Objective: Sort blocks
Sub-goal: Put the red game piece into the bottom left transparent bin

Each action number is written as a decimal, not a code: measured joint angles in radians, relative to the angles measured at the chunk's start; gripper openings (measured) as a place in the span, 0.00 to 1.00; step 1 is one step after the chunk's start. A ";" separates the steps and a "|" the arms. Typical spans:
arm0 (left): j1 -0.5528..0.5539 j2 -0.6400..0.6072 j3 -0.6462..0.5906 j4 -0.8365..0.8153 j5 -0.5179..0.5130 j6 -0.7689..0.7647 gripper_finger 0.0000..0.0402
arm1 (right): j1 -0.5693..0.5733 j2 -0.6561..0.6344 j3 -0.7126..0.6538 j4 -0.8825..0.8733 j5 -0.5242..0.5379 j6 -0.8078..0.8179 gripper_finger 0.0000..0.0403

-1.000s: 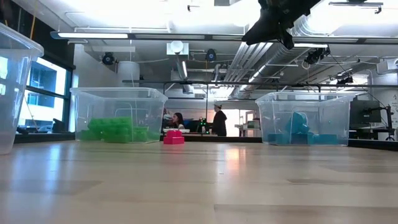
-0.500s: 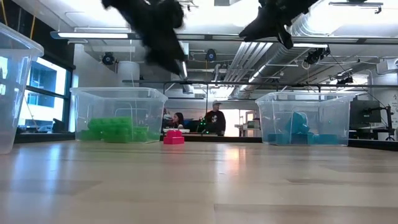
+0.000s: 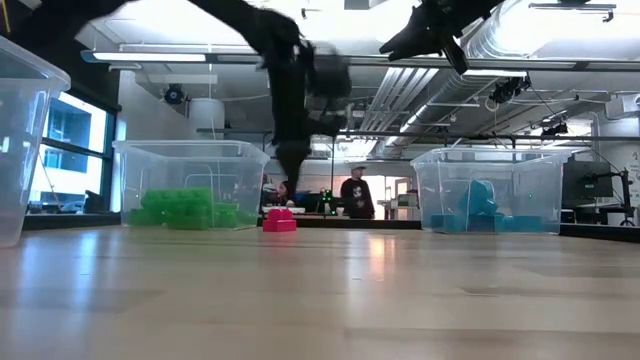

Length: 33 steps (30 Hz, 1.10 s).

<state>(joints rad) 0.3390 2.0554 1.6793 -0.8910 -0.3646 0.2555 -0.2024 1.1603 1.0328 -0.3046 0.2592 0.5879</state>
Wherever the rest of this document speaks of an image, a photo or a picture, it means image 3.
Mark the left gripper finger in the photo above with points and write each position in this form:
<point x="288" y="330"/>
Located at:
<point x="295" y="165"/>

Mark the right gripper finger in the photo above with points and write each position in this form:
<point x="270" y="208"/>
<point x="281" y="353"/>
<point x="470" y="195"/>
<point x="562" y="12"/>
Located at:
<point x="456" y="52"/>
<point x="417" y="32"/>

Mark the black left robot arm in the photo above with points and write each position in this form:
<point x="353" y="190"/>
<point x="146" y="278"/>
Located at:
<point x="260" y="25"/>

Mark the seated person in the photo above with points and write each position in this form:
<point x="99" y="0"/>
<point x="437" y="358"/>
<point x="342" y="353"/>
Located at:
<point x="286" y="195"/>

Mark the thin black vertical pole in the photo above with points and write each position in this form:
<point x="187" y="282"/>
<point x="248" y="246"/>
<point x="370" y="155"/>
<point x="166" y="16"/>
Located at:
<point x="332" y="165"/>

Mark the short ceiling light panel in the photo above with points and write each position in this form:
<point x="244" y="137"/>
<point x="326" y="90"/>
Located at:
<point x="492" y="72"/>

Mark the black device with green light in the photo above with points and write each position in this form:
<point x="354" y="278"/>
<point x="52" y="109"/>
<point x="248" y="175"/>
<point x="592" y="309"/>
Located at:
<point x="326" y="199"/>

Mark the red toy building block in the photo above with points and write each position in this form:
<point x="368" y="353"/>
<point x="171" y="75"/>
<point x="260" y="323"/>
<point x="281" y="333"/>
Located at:
<point x="280" y="222"/>

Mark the black horizontal bar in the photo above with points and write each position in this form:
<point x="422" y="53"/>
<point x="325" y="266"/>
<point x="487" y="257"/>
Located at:
<point x="235" y="131"/>

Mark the standing person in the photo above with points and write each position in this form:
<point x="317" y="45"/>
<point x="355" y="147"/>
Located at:
<point x="357" y="195"/>

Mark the white cylinder tank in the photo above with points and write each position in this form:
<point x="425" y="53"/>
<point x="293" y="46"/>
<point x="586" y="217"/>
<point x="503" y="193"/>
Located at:
<point x="206" y="117"/>

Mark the clear plastic bin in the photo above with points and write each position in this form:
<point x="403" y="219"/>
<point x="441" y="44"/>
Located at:
<point x="190" y="160"/>
<point x="540" y="180"/>
<point x="25" y="125"/>

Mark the white background desk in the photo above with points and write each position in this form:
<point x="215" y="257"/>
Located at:
<point x="400" y="202"/>

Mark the black ceiling track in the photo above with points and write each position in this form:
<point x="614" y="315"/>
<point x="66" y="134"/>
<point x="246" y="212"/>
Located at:
<point x="575" y="6"/>

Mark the black round ceiling device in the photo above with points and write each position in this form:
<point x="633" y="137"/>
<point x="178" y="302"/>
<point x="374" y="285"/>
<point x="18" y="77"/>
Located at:
<point x="174" y="94"/>

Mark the long ceiling light bar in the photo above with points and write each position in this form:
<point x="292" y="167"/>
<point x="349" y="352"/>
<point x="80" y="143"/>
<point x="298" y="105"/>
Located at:
<point x="150" y="56"/>

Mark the black computer monitor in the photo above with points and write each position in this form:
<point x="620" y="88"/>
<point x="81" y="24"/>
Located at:
<point x="587" y="182"/>

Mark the dark background object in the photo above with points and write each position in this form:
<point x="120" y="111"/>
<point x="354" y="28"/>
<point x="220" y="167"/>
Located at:
<point x="93" y="201"/>

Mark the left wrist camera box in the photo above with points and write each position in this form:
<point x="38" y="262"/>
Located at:
<point x="332" y="75"/>

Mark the hanging black camera cluster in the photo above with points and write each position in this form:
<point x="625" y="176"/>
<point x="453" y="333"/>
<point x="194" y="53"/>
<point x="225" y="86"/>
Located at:
<point x="555" y="129"/>
<point x="510" y="89"/>

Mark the white wall poster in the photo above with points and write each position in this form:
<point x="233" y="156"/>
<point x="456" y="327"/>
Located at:
<point x="634" y="180"/>

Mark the window with dark frame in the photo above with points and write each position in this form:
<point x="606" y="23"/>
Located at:
<point x="75" y="150"/>

